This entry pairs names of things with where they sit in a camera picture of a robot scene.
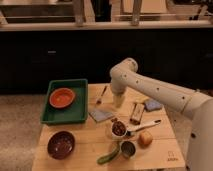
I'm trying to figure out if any green cucumber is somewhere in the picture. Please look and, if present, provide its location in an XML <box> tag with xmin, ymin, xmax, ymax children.
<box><xmin>97</xmin><ymin>143</ymin><xmax>120</xmax><ymax>165</ymax></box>

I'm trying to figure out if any purple bowl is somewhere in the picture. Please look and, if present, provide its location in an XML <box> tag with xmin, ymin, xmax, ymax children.
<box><xmin>47</xmin><ymin>131</ymin><xmax>75</xmax><ymax>160</ymax></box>

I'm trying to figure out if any brown chocolate bar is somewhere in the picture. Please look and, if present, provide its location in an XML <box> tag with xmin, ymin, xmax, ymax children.
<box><xmin>130</xmin><ymin>103</ymin><xmax>144</xmax><ymax>125</ymax></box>

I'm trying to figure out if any white cup with brown contents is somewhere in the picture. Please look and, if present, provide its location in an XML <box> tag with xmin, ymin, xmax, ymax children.
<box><xmin>111</xmin><ymin>121</ymin><xmax>127</xmax><ymax>139</ymax></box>

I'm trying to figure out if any small metal cup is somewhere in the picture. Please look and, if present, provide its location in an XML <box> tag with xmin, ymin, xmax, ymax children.
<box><xmin>120</xmin><ymin>141</ymin><xmax>136</xmax><ymax>159</ymax></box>

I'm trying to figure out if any green plastic tray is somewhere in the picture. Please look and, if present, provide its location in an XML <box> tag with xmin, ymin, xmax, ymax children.
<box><xmin>40</xmin><ymin>79</ymin><xmax>88</xmax><ymax>125</ymax></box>

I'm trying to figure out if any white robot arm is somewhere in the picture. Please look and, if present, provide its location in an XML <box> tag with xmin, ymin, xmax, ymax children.
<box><xmin>110</xmin><ymin>58</ymin><xmax>213</xmax><ymax>171</ymax></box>

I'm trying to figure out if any blue-grey towel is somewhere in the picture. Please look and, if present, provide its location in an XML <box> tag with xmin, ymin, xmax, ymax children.
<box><xmin>89</xmin><ymin>109</ymin><xmax>113</xmax><ymax>122</ymax></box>

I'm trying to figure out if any wooden table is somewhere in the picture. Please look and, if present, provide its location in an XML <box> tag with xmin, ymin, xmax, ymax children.
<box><xmin>31</xmin><ymin>81</ymin><xmax>186</xmax><ymax>171</ymax></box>

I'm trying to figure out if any yellow orange fruit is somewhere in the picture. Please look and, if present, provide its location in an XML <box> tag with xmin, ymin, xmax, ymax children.
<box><xmin>139</xmin><ymin>131</ymin><xmax>153</xmax><ymax>146</ymax></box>

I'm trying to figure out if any orange bowl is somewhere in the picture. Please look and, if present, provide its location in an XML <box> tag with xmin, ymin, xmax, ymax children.
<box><xmin>49</xmin><ymin>87</ymin><xmax>76</xmax><ymax>109</ymax></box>

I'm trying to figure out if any white handled ladle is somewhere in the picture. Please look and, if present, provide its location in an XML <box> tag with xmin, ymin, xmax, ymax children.
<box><xmin>126</xmin><ymin>120</ymin><xmax>161</xmax><ymax>136</ymax></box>

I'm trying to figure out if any blue sponge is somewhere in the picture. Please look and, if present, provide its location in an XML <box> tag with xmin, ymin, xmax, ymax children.
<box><xmin>144</xmin><ymin>99</ymin><xmax>163</xmax><ymax>112</ymax></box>

